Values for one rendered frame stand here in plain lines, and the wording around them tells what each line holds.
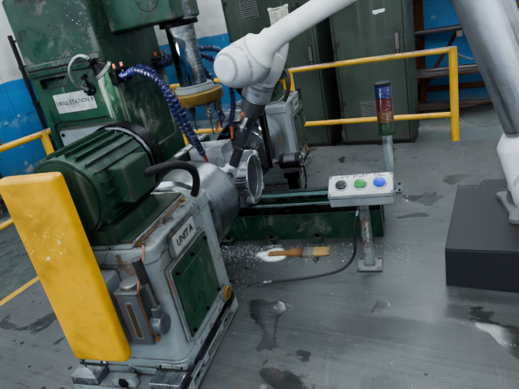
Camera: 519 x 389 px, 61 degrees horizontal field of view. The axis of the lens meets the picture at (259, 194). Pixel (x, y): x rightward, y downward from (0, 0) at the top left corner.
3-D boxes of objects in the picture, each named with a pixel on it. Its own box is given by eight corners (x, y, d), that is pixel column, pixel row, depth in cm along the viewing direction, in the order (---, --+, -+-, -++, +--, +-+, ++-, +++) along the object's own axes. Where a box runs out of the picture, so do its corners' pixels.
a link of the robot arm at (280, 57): (253, 72, 137) (232, 77, 126) (269, 22, 129) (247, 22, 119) (283, 86, 134) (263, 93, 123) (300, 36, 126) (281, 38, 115)
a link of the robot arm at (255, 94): (242, 79, 128) (235, 98, 131) (270, 91, 127) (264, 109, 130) (250, 73, 136) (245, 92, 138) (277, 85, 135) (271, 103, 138)
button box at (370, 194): (330, 208, 120) (327, 196, 116) (331, 187, 124) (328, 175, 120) (395, 204, 114) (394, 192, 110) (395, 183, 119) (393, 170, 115)
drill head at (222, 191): (124, 294, 117) (93, 211, 107) (183, 228, 148) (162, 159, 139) (209, 295, 108) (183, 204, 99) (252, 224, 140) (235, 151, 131)
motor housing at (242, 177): (199, 215, 154) (185, 165, 147) (218, 193, 170) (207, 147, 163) (252, 213, 147) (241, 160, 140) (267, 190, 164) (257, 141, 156)
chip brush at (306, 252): (266, 258, 142) (266, 256, 141) (269, 251, 146) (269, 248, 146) (330, 255, 136) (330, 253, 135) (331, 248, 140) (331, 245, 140)
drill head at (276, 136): (215, 191, 174) (199, 131, 165) (245, 157, 210) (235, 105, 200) (274, 187, 166) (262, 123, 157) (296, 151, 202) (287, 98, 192)
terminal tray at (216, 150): (193, 171, 152) (188, 151, 149) (205, 160, 161) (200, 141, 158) (225, 168, 148) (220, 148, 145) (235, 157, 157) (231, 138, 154)
